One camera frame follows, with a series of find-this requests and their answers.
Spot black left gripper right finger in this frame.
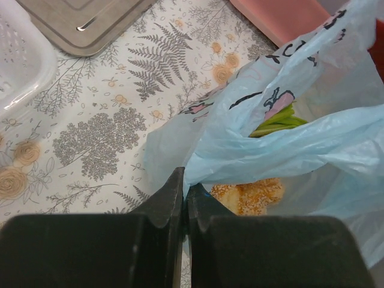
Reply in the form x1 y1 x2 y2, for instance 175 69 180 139
187 185 374 287

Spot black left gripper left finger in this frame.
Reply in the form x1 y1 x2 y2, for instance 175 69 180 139
1 167 184 287

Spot light blue plastic grocery bag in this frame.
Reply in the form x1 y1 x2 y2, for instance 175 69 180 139
143 1 383 266

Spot red toy lobster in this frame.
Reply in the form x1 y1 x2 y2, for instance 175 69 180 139
368 19 384 81

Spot toy fried bread piece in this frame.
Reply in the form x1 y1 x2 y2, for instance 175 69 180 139
211 178 285 216

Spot floral patterned table mat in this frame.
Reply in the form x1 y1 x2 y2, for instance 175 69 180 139
1 1 276 224

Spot green toy vegetable stalks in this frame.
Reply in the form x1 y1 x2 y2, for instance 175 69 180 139
249 104 308 138

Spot white plastic perforated basket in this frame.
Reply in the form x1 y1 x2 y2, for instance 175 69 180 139
1 1 57 113

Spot stainless steel tray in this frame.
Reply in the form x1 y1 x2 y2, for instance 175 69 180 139
18 0 155 57

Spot pink two-tier shelf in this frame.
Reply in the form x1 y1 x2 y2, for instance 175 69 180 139
230 0 330 47

